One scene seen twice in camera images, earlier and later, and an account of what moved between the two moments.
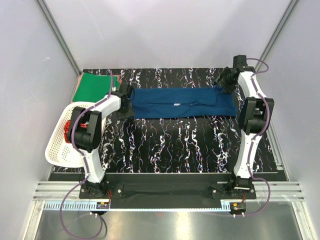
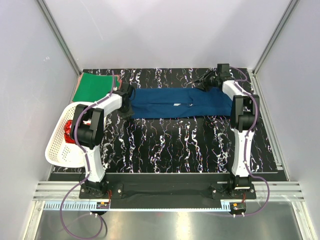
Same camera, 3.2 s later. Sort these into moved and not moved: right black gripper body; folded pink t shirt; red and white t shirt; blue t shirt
Moved: right black gripper body
Not moved: red and white t shirt; blue t shirt; folded pink t shirt
